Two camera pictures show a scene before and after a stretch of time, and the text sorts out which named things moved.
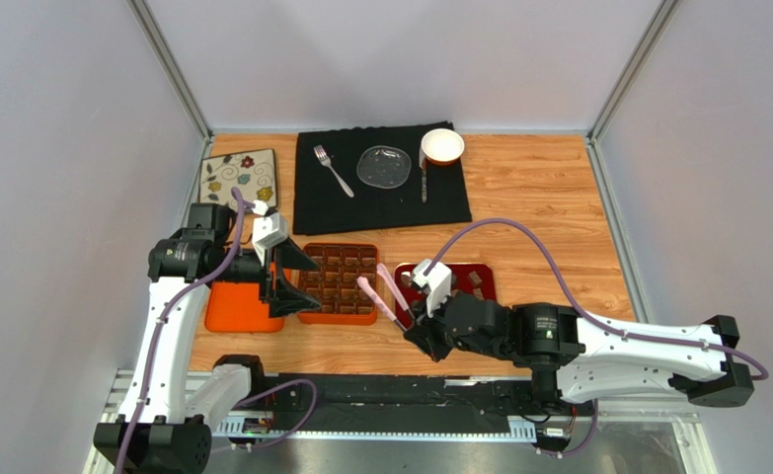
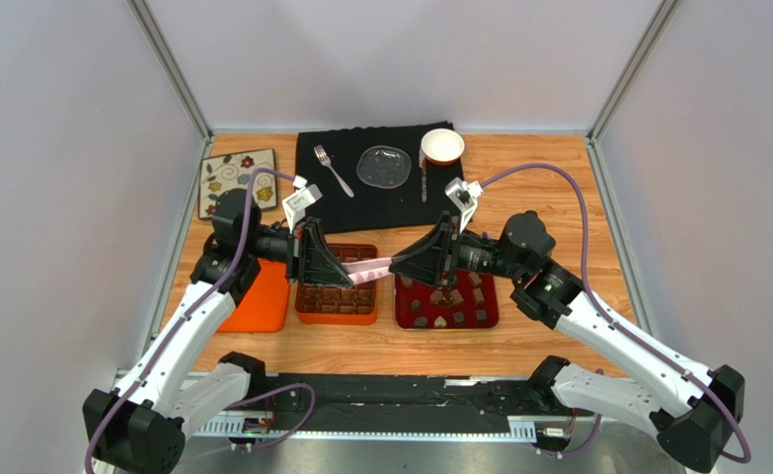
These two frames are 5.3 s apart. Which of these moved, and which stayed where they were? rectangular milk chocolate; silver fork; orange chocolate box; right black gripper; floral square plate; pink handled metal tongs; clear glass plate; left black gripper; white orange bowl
Moved: right black gripper; left black gripper; pink handled metal tongs
Stayed: clear glass plate; rectangular milk chocolate; white orange bowl; silver fork; floral square plate; orange chocolate box
